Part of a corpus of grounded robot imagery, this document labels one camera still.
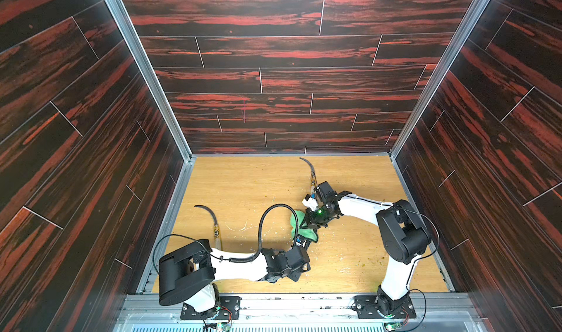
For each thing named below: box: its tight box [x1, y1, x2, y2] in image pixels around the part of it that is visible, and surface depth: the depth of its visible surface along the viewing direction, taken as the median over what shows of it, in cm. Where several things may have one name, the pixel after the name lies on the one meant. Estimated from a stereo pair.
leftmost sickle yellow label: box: [193, 204, 223, 251], surface depth 90 cm
